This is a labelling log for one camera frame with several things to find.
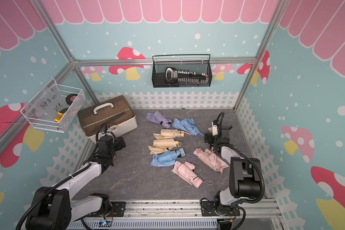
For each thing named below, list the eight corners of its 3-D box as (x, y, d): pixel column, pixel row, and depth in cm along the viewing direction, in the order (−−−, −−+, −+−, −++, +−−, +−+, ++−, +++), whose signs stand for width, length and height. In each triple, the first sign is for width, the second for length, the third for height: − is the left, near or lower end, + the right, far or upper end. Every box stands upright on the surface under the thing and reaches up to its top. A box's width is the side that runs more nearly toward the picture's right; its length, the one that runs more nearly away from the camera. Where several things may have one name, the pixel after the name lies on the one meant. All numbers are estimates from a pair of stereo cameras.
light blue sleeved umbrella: (152, 169, 89) (151, 167, 86) (150, 157, 94) (149, 155, 91) (186, 161, 93) (186, 158, 89) (182, 150, 98) (183, 147, 95)
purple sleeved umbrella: (146, 120, 116) (145, 115, 112) (152, 113, 121) (151, 108, 117) (168, 130, 109) (168, 126, 105) (174, 122, 114) (174, 118, 110)
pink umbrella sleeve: (192, 156, 94) (192, 152, 90) (197, 148, 99) (198, 143, 94) (223, 175, 87) (225, 172, 82) (228, 165, 91) (230, 161, 86)
